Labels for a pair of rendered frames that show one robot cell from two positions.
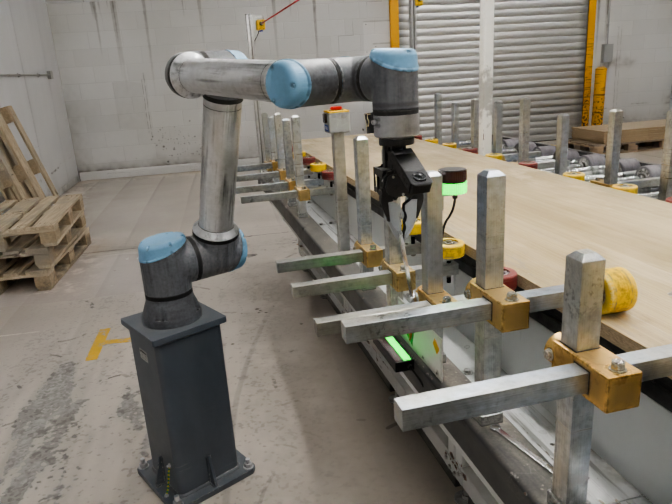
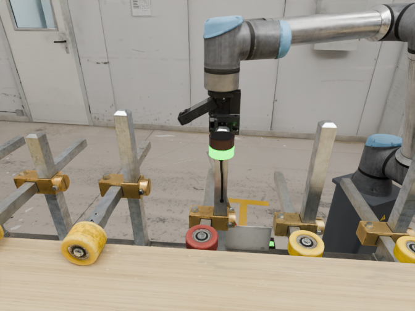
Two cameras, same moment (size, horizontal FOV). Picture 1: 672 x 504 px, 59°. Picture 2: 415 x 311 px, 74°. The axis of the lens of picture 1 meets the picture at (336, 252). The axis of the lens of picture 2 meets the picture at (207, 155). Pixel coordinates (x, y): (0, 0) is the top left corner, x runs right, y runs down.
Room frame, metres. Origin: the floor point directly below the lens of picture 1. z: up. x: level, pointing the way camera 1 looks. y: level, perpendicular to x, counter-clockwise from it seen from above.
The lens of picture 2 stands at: (1.37, -0.82, 1.39)
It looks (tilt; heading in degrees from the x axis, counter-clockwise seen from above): 28 degrees down; 108
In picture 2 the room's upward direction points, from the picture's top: straight up
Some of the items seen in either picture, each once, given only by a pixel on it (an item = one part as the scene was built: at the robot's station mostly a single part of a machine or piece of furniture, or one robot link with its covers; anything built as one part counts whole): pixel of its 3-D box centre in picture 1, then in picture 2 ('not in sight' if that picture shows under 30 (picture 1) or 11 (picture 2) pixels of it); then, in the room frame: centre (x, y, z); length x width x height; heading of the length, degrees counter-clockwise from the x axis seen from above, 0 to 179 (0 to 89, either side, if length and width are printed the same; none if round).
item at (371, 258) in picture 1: (368, 252); (385, 234); (1.68, -0.10, 0.82); 0.14 x 0.06 x 0.05; 14
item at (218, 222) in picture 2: (437, 304); (212, 218); (1.19, -0.21, 0.85); 0.14 x 0.06 x 0.05; 14
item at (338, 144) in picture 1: (341, 199); not in sight; (1.95, -0.03, 0.93); 0.05 x 0.05 x 0.45; 14
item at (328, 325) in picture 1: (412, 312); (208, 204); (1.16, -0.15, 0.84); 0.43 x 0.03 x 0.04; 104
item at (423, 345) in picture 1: (417, 336); (228, 236); (1.23, -0.18, 0.75); 0.26 x 0.01 x 0.10; 14
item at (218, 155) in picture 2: (452, 186); (221, 149); (1.22, -0.25, 1.10); 0.06 x 0.06 x 0.02
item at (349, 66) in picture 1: (352, 79); (262, 40); (1.27, -0.06, 1.33); 0.12 x 0.12 x 0.09; 37
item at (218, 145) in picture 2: (452, 174); (221, 140); (1.22, -0.25, 1.12); 0.06 x 0.06 x 0.02
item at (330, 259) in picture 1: (349, 257); (369, 219); (1.64, -0.04, 0.82); 0.44 x 0.03 x 0.04; 104
